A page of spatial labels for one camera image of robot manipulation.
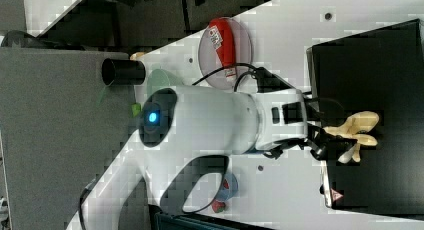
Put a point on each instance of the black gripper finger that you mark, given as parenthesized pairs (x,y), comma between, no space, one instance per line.
(338,147)

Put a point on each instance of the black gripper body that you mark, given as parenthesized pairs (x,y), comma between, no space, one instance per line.
(317,138)

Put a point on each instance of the peeled toy banana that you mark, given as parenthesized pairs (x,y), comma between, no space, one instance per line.
(357,127)

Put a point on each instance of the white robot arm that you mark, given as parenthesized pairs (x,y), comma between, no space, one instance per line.
(184,139)

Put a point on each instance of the black toaster oven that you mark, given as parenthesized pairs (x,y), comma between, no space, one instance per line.
(379,71)

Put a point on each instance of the red strawberry in bowl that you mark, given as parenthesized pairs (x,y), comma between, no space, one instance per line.
(226,184)

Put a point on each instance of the blue bowl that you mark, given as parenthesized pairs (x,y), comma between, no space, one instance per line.
(226,194)

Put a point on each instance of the red ketchup bottle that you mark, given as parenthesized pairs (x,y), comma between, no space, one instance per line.
(221,37)

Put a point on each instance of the red strawberry on table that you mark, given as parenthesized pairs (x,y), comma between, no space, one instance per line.
(218,206)

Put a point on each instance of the green perforated colander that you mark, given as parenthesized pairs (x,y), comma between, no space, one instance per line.
(160,78)

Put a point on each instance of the green plastic cup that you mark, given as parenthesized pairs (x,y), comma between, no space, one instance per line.
(135,109)

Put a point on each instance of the black cylinder cup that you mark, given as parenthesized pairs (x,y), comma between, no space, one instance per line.
(122,72)

